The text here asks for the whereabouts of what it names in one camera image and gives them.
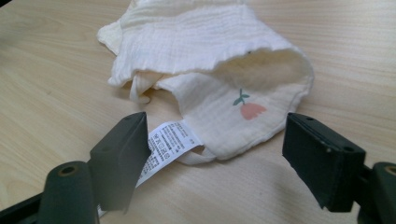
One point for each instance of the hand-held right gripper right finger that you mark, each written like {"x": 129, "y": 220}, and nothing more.
{"x": 323, "y": 161}

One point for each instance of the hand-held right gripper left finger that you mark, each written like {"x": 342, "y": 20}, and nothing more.
{"x": 120, "y": 161}

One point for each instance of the white towel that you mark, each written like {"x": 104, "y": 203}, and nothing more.
{"x": 199, "y": 62}

